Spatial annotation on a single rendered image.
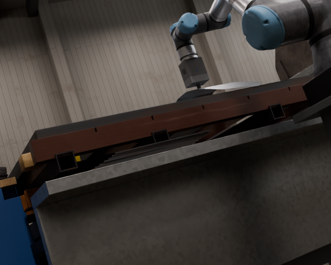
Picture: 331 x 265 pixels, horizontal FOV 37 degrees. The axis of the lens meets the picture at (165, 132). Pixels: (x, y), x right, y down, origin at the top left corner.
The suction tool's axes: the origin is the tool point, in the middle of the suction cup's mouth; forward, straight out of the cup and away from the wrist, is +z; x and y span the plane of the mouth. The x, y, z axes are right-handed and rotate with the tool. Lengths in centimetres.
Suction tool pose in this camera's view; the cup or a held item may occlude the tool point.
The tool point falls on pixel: (201, 94)
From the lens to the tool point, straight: 204.0
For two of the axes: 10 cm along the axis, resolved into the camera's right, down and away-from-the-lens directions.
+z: 3.1, 9.3, -1.8
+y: -8.8, 2.1, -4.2
